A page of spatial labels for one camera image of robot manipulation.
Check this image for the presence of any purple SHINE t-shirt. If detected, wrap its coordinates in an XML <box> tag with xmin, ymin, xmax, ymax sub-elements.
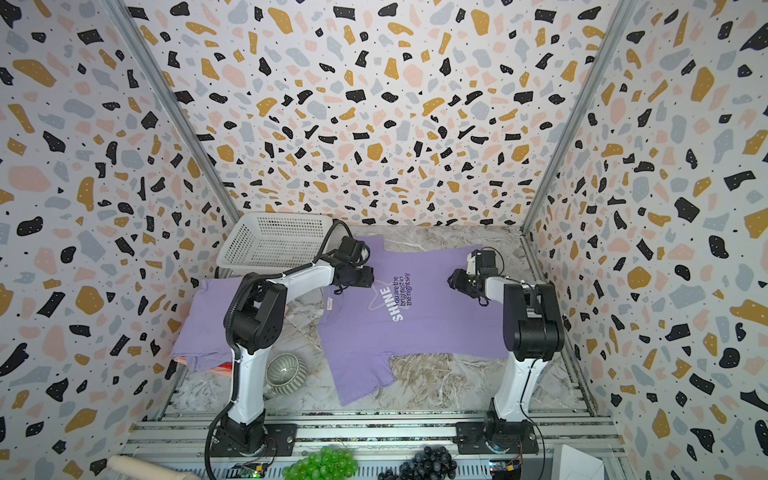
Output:
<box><xmin>318</xmin><ymin>235</ymin><xmax>507</xmax><ymax>405</ymax></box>

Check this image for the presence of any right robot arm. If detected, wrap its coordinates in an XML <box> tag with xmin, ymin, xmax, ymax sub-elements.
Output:
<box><xmin>448</xmin><ymin>247</ymin><xmax>566</xmax><ymax>455</ymax></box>

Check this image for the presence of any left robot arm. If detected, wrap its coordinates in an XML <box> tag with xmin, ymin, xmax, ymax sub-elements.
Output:
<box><xmin>213</xmin><ymin>236</ymin><xmax>374</xmax><ymax>449</ymax></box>

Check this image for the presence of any folded purple t-shirt on stack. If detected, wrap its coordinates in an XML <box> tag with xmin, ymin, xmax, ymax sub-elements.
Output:
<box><xmin>172</xmin><ymin>277</ymin><xmax>242</xmax><ymax>372</ymax></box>

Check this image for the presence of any white plastic laundry basket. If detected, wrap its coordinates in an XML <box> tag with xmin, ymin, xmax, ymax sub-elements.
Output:
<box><xmin>217</xmin><ymin>213</ymin><xmax>332</xmax><ymax>276</ymax></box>

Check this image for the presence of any green grape bunch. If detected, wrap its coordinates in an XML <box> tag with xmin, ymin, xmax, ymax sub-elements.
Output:
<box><xmin>281</xmin><ymin>447</ymin><xmax>359</xmax><ymax>480</ymax></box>

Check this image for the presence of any dark purple grape bunch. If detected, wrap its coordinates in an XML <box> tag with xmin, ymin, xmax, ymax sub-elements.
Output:
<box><xmin>377</xmin><ymin>446</ymin><xmax>458</xmax><ymax>480</ymax></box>

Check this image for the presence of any right small circuit board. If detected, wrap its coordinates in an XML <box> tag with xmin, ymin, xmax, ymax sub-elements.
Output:
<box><xmin>489</xmin><ymin>460</ymin><xmax>522</xmax><ymax>480</ymax></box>

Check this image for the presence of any white paper box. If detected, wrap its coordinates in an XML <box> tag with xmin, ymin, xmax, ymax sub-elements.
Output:
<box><xmin>551</xmin><ymin>445</ymin><xmax>605</xmax><ymax>480</ymax></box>

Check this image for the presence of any small green circuit board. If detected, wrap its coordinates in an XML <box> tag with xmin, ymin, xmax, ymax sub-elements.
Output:
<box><xmin>229</xmin><ymin>463</ymin><xmax>268</xmax><ymax>479</ymax></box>

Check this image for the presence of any wooden rolling pin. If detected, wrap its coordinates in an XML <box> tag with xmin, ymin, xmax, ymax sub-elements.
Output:
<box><xmin>107</xmin><ymin>455</ymin><xmax>201</xmax><ymax>480</ymax></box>

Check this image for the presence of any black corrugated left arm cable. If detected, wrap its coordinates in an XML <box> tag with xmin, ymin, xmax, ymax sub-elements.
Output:
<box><xmin>202</xmin><ymin>218</ymin><xmax>355</xmax><ymax>480</ymax></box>

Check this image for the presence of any right corner aluminium post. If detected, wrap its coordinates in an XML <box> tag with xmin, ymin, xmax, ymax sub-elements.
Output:
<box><xmin>521</xmin><ymin>0</ymin><xmax>637</xmax><ymax>238</ymax></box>

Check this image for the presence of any corner aluminium post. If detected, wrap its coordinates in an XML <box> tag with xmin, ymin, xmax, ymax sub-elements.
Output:
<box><xmin>521</xmin><ymin>0</ymin><xmax>637</xmax><ymax>238</ymax></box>
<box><xmin>102</xmin><ymin>0</ymin><xmax>240</xmax><ymax>223</ymax></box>

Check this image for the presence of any left corner aluminium post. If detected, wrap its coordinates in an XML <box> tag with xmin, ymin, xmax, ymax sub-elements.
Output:
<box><xmin>102</xmin><ymin>0</ymin><xmax>240</xmax><ymax>223</ymax></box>

